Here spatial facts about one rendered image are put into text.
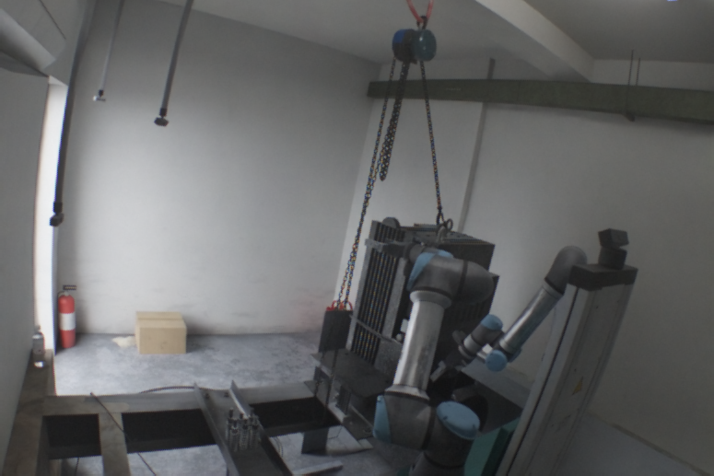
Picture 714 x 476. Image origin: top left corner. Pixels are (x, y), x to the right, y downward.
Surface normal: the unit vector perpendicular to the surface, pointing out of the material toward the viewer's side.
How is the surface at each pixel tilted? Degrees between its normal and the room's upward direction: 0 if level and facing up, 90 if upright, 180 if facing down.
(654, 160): 90
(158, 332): 90
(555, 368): 90
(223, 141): 90
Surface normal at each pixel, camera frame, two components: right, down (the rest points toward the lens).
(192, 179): 0.57, 0.22
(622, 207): -0.80, -0.09
